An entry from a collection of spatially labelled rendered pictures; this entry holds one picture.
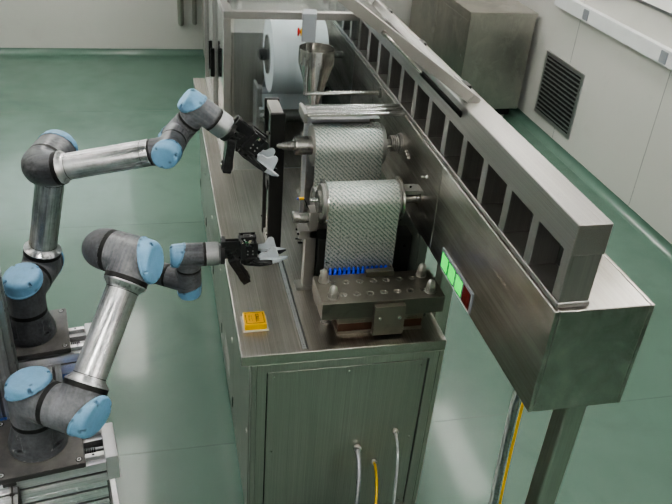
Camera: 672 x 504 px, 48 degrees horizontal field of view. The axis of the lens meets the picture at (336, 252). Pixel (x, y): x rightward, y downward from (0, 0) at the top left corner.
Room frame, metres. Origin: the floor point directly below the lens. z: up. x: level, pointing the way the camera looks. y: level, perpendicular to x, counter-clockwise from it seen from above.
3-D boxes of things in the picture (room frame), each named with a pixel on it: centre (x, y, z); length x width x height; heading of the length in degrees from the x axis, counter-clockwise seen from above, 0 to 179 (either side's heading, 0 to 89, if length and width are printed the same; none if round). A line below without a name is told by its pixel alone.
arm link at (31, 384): (1.43, 0.75, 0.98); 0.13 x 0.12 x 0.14; 73
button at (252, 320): (1.92, 0.24, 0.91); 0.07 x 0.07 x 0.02; 15
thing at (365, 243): (2.11, -0.08, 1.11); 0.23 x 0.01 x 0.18; 105
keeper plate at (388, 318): (1.92, -0.18, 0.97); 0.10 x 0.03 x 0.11; 105
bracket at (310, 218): (2.16, 0.11, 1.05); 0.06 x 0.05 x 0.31; 105
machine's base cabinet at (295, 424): (3.06, 0.25, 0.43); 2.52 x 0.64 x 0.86; 15
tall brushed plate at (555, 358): (2.88, -0.20, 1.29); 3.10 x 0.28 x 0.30; 15
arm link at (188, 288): (1.98, 0.47, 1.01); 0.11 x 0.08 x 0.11; 73
